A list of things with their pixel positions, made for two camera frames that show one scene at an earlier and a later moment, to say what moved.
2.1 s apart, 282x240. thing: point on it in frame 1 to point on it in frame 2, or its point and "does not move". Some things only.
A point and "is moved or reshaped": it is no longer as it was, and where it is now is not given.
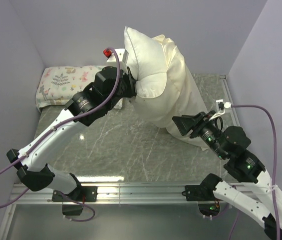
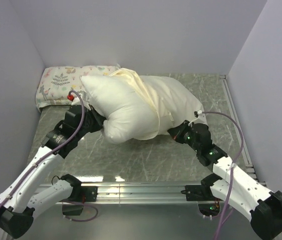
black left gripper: [131, 81] to [99, 119]
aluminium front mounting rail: [121, 193] does not move
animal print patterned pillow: [57, 85] does not move
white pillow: [146, 62] to [127, 116]
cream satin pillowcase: [181, 97] is moved or reshaped
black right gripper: [183, 122] to [174, 131]
